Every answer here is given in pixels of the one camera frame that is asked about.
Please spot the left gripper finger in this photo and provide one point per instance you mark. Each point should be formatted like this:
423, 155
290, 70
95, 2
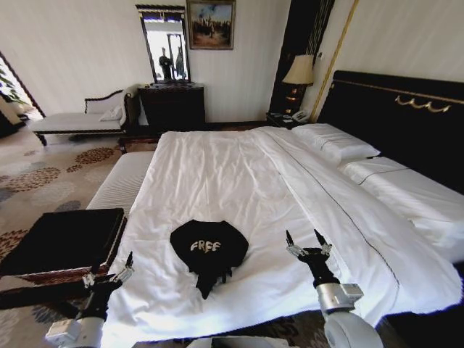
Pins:
88, 281
123, 273

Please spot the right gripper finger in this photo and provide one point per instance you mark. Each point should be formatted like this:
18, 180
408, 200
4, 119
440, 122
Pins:
293, 248
324, 248

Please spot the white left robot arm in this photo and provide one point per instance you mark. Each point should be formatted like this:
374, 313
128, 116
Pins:
85, 331

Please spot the black woven basket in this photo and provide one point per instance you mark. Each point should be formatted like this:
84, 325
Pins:
61, 239

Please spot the white bed bench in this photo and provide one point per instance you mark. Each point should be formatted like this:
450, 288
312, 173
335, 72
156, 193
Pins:
119, 185

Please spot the black FREE print T-shirt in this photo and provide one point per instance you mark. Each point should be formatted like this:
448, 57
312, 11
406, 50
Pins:
214, 261

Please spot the white duvet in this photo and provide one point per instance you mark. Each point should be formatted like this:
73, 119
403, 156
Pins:
235, 181

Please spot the white sheeted mattress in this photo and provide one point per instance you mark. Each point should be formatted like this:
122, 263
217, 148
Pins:
409, 195

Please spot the white pillow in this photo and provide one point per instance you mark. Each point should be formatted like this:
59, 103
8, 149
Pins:
333, 141

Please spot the white robot front shell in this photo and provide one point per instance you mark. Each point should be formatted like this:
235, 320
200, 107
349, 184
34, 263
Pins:
232, 342

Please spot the dark nightstand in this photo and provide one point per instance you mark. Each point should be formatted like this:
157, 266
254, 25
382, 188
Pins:
279, 119

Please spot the white telephone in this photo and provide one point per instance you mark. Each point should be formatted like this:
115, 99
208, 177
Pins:
300, 115

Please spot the black gold-trimmed headboard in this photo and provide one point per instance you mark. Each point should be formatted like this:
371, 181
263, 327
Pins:
398, 123

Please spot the white chaise longue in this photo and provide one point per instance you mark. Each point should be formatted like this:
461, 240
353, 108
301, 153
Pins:
79, 121

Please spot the small white cushion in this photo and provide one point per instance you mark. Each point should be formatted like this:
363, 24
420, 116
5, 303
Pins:
110, 114

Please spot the dark wooden dresser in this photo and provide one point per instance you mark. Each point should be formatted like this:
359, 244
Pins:
172, 105

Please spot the cream shade table lamp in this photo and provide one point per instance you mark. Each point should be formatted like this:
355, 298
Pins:
299, 72

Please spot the green potted plant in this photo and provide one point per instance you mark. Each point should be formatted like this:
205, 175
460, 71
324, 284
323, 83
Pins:
9, 85

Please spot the dark framed mirror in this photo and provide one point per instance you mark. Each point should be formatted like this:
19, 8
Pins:
166, 47

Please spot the framed painting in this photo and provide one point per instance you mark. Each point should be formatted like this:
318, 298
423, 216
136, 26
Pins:
211, 23

